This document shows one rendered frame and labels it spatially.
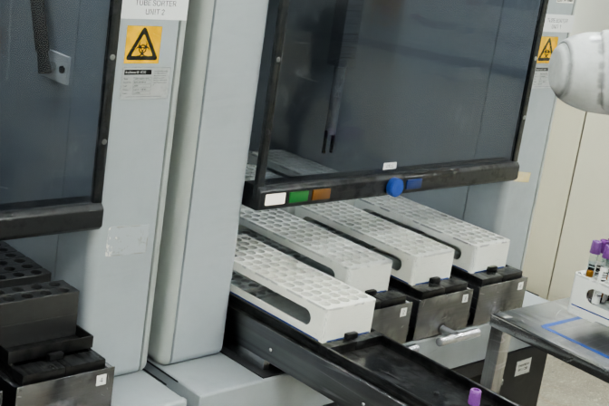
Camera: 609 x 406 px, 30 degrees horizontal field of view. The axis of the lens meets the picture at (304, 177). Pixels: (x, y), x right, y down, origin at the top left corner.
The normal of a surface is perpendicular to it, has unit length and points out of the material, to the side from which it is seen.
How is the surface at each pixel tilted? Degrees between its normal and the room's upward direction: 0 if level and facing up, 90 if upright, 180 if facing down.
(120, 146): 90
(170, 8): 90
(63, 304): 90
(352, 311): 90
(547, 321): 0
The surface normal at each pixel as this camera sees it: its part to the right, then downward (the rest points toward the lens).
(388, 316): 0.67, 0.28
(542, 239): -0.73, 0.07
